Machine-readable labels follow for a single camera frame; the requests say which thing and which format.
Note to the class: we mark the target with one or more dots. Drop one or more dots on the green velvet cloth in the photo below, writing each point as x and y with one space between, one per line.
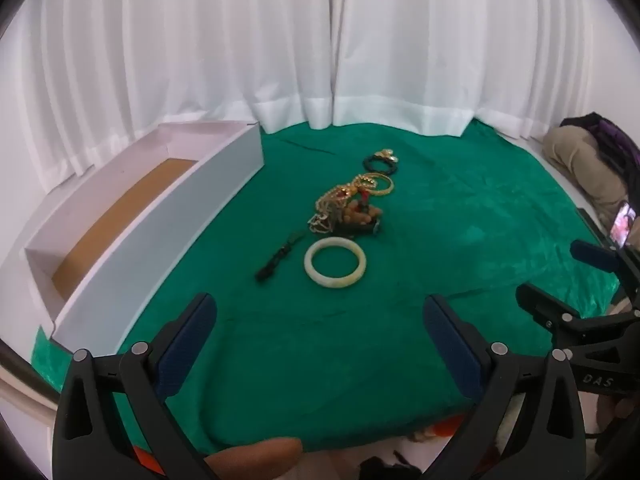
350 360

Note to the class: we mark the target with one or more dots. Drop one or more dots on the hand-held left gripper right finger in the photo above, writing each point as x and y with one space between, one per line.
452 345

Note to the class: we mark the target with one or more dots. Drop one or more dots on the orange cloth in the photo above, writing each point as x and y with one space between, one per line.
147 462

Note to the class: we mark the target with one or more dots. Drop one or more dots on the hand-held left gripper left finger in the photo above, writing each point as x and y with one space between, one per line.
187 350

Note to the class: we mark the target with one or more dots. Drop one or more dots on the person's knee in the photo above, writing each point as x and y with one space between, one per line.
255 457

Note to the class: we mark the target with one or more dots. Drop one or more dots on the white jade bangle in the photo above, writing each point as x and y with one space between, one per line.
335 284

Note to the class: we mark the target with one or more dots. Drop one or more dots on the black and purple bag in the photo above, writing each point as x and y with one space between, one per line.
615 135

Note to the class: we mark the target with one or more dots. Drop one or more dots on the smartphone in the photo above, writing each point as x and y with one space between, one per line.
622 222

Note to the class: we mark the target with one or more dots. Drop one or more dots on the white cardboard box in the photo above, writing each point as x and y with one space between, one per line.
165 240

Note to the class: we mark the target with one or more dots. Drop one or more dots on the white curtain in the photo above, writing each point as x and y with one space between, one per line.
200 35

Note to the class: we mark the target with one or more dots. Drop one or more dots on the large gold bangle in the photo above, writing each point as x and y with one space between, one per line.
369 178

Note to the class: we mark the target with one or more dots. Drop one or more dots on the person's right hand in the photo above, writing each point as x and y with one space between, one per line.
617 410

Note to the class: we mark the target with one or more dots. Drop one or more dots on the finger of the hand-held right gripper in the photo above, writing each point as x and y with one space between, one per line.
550 307
595 256

